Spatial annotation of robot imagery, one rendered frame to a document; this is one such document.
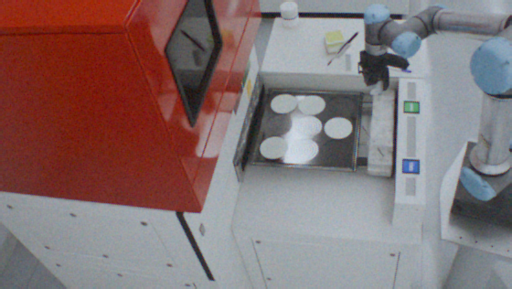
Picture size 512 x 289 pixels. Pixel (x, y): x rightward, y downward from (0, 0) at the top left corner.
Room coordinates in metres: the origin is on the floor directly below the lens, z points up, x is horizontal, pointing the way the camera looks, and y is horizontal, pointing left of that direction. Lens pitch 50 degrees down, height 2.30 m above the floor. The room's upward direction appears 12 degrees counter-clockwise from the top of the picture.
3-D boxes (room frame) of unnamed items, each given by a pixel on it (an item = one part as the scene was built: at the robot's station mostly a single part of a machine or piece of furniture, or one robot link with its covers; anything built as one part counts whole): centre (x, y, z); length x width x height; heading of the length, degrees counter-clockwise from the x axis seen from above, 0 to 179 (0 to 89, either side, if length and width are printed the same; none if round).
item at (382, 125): (1.16, -0.43, 0.87); 0.36 x 0.08 x 0.03; 160
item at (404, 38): (1.13, -0.47, 1.32); 0.11 x 0.11 x 0.08; 24
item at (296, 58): (1.57, -0.40, 0.89); 0.62 x 0.35 x 0.14; 70
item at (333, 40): (1.55, -0.36, 1.00); 0.07 x 0.07 x 0.07; 89
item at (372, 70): (1.21, -0.41, 1.16); 0.09 x 0.08 x 0.12; 98
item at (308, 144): (1.24, -0.17, 0.90); 0.34 x 0.34 x 0.01; 70
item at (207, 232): (1.13, 0.10, 1.02); 0.82 x 0.03 x 0.40; 160
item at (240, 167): (1.29, 0.03, 0.89); 0.44 x 0.02 x 0.10; 160
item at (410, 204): (1.05, -0.49, 0.89); 0.55 x 0.09 x 0.14; 160
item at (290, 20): (1.76, -0.22, 1.01); 0.07 x 0.07 x 0.10
